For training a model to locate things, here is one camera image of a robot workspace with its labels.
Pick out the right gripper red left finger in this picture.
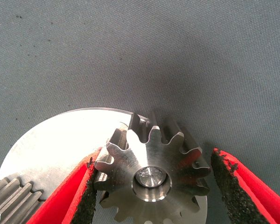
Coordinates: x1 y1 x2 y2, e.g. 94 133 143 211
27 147 102 224

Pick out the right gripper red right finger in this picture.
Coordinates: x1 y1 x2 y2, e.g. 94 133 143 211
211 148 280 224

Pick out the large steel gear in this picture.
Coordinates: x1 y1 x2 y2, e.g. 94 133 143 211
93 112 212 224

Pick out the small steel gear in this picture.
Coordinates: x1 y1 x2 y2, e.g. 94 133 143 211
0 176 43 224

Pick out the round metal plate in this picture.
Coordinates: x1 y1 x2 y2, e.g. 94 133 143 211
0 107 209 224

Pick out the dark grey table cloth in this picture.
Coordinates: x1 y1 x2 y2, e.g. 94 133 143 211
0 0 280 224

